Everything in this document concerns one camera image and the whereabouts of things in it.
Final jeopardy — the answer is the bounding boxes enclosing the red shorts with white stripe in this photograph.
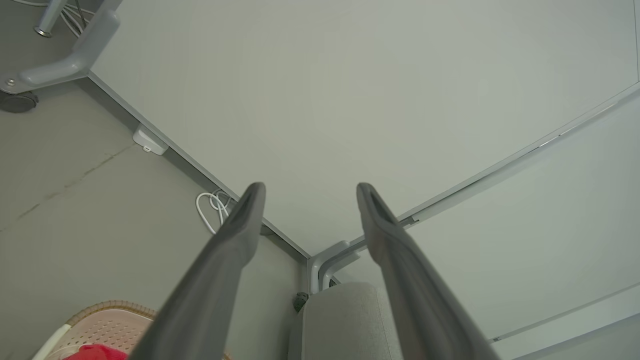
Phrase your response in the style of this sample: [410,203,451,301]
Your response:
[62,343,130,360]

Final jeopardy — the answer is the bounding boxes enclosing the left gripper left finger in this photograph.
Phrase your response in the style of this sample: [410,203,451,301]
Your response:
[130,182,266,360]

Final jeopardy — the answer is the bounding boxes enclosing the cream plastic laundry basket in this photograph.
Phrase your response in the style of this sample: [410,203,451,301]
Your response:
[32,300,232,360]

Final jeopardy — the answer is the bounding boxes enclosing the white coiled cable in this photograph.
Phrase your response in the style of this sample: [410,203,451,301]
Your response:
[195,189,236,235]

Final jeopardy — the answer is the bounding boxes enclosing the grey fabric sofa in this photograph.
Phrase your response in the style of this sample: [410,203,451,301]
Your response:
[287,281,406,360]

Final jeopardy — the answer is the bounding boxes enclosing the grey table leg with caster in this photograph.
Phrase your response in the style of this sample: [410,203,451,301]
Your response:
[5,0,123,93]

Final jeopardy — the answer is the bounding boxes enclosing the white power adapter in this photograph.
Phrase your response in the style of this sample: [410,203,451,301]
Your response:
[132,125,170,156]

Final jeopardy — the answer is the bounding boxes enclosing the grey partition leg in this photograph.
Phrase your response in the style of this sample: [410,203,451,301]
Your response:
[318,248,362,291]
[307,240,351,295]

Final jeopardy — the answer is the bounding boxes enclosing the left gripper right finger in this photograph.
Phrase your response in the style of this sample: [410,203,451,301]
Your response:
[356,182,501,360]

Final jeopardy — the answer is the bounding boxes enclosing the metal table leg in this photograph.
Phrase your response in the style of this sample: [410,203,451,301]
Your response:
[34,0,68,38]

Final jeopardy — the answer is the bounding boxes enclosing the thin cable bundle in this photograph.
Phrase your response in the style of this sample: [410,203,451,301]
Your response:
[10,0,96,38]

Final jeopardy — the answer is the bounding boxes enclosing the white partition panel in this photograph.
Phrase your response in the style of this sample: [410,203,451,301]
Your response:
[87,0,640,258]
[330,95,640,360]

